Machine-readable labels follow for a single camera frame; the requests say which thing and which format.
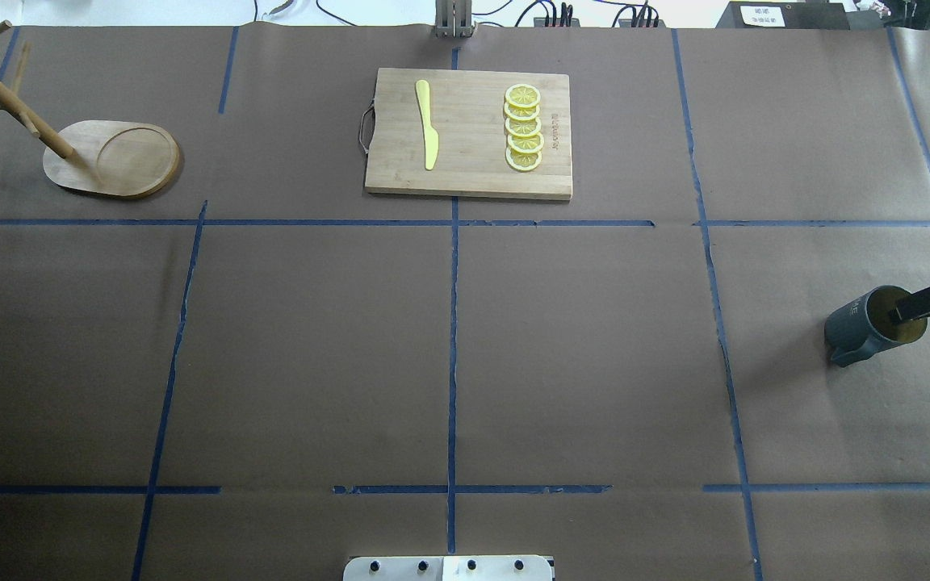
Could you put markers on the yellow plastic knife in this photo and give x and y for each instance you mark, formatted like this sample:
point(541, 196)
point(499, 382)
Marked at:
point(430, 134)

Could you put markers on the wooden cutting board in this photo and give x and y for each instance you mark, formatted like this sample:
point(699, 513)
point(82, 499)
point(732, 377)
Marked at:
point(467, 112)

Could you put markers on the orange black adapter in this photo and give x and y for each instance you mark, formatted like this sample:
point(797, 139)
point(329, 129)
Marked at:
point(642, 15)
point(557, 15)

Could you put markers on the wooden cup rack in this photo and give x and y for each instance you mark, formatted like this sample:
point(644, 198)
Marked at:
point(106, 158)

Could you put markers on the orange black adapter far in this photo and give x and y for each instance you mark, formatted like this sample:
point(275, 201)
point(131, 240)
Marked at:
point(557, 15)

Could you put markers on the orange black adapter near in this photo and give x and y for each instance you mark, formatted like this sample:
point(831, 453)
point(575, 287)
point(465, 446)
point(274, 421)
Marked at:
point(642, 15)

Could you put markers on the teal mug yellow inside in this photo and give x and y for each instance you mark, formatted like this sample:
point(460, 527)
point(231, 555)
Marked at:
point(863, 327)

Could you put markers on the aluminium frame post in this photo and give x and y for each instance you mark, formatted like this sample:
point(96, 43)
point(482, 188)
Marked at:
point(454, 19)

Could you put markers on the lemon slice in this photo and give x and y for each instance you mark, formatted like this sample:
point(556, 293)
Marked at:
point(525, 145)
point(523, 128)
point(521, 114)
point(522, 96)
point(523, 161)

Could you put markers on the white pillar with base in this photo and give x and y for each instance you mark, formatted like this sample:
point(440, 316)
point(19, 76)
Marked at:
point(451, 567)

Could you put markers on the black box white label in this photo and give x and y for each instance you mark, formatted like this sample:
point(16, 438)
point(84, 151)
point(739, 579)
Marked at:
point(792, 15)

